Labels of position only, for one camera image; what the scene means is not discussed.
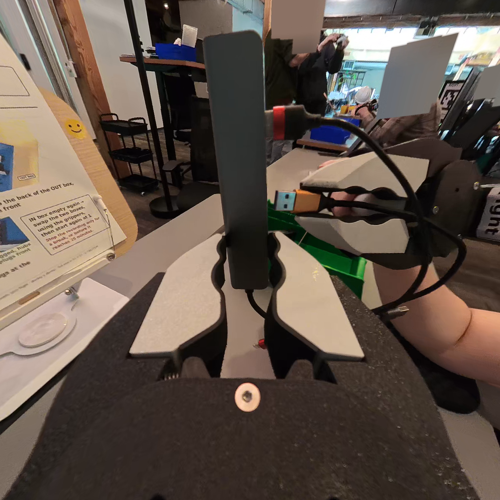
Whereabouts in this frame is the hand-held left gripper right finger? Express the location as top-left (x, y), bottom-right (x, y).
top-left (266, 232), bottom-right (366, 376)

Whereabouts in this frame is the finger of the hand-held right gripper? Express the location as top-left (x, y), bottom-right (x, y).
top-left (300, 152), bottom-right (430, 198)
top-left (295, 214), bottom-right (411, 256)

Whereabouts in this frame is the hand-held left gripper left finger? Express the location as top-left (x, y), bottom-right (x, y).
top-left (128, 233), bottom-right (229, 376)

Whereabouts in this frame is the black cable with orange plug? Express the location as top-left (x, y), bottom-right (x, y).
top-left (274, 189), bottom-right (420, 219)

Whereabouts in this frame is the black cable with red plug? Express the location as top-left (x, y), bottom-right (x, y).
top-left (265, 105), bottom-right (467, 321)

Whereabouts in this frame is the grey usb hub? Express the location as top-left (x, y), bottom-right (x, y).
top-left (203, 30), bottom-right (270, 290)

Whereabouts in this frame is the person's right forearm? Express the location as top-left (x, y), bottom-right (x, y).
top-left (373, 264), bottom-right (500, 377)

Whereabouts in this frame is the person's right hand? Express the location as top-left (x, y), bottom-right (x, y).
top-left (332, 190), bottom-right (358, 216)

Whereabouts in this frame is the green plastic bin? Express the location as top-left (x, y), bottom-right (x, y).
top-left (267, 199), bottom-right (368, 299)

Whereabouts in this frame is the blue plastic bin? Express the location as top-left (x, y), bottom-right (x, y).
top-left (155, 43), bottom-right (197, 62)
top-left (310, 117), bottom-right (360, 143)

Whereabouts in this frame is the white sign stand base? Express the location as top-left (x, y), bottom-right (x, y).
top-left (0, 277), bottom-right (129, 422)

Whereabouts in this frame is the black tagged device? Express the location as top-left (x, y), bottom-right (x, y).
top-left (437, 68), bottom-right (485, 137)

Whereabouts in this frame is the wooden sign board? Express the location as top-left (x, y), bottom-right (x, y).
top-left (37, 88), bottom-right (138, 270)

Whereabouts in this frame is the black rolling cart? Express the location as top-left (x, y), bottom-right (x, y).
top-left (99, 113), bottom-right (160, 196)

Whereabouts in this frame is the black office chair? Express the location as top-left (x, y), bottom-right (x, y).
top-left (162, 96), bottom-right (219, 184)

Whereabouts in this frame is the printed instruction sheet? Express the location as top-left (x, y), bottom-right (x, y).
top-left (0, 33), bottom-right (127, 309)

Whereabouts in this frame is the yellow smiley sticker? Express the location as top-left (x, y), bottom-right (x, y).
top-left (64, 118), bottom-right (87, 140)

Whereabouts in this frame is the black pole stand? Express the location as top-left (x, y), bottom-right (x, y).
top-left (124, 0), bottom-right (180, 219)

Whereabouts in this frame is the wooden standing desk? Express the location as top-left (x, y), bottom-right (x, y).
top-left (120, 55), bottom-right (208, 184)

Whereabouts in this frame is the black hub cable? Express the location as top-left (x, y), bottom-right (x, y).
top-left (245, 288), bottom-right (270, 317)

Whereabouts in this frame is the wooden post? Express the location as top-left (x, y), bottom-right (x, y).
top-left (53, 0), bottom-right (131, 178)

